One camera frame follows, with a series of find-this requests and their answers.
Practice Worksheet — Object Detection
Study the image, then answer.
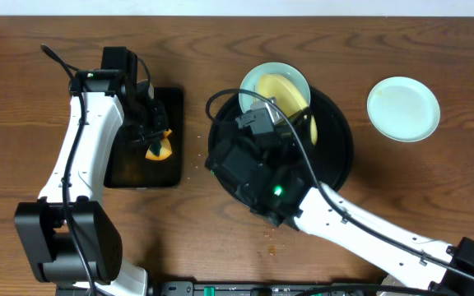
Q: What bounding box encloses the green and yellow sponge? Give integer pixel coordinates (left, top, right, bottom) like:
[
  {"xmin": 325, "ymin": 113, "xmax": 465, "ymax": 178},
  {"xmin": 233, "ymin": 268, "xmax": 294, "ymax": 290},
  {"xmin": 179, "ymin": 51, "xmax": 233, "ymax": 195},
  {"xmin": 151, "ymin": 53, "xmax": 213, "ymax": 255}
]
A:
[{"xmin": 146, "ymin": 129, "xmax": 172, "ymax": 161}]

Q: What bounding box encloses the yellow plate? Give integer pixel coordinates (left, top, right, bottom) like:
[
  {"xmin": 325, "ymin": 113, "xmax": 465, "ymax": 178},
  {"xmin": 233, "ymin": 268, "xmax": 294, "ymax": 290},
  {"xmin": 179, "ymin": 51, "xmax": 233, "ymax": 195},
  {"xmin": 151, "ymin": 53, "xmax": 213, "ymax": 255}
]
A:
[{"xmin": 257, "ymin": 73, "xmax": 318, "ymax": 146}]

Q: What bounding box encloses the light blue plate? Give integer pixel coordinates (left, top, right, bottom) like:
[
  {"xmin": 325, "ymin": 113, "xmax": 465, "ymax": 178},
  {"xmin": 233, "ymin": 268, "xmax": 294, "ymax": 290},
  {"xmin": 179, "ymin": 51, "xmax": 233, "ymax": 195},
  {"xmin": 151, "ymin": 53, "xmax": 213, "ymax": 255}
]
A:
[
  {"xmin": 240, "ymin": 62, "xmax": 311, "ymax": 116},
  {"xmin": 366, "ymin": 76, "xmax": 441, "ymax": 142}
]

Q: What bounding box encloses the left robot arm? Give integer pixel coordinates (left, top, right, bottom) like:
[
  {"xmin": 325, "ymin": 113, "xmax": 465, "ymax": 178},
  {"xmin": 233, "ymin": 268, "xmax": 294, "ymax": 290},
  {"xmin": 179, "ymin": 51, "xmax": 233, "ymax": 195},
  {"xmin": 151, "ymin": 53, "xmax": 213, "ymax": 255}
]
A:
[{"xmin": 14, "ymin": 44, "xmax": 172, "ymax": 295}]

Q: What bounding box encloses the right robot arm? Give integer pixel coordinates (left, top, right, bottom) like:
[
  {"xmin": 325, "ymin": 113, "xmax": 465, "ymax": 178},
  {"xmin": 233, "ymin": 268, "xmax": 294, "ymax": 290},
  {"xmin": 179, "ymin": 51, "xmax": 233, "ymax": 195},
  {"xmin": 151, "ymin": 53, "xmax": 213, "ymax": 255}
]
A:
[{"xmin": 206, "ymin": 107, "xmax": 474, "ymax": 295}]

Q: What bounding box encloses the round black tray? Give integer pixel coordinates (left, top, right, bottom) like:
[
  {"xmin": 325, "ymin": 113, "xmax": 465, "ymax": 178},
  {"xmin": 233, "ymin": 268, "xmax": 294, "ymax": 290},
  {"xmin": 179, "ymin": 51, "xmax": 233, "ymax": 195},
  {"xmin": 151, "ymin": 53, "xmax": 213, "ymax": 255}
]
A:
[{"xmin": 205, "ymin": 88, "xmax": 354, "ymax": 223}]

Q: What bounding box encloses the black rectangular tray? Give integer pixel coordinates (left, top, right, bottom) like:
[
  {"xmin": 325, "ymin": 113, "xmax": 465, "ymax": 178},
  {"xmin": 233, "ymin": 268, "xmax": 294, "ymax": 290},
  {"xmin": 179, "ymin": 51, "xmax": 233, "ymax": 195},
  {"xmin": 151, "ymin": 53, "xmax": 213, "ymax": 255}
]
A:
[{"xmin": 104, "ymin": 87, "xmax": 184, "ymax": 188}]

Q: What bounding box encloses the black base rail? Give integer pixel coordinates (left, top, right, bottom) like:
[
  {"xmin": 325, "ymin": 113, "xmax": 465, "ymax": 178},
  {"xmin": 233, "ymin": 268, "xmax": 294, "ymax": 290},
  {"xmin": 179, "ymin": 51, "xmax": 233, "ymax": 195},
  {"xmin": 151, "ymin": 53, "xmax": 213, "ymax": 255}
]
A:
[{"xmin": 54, "ymin": 280, "xmax": 386, "ymax": 296}]

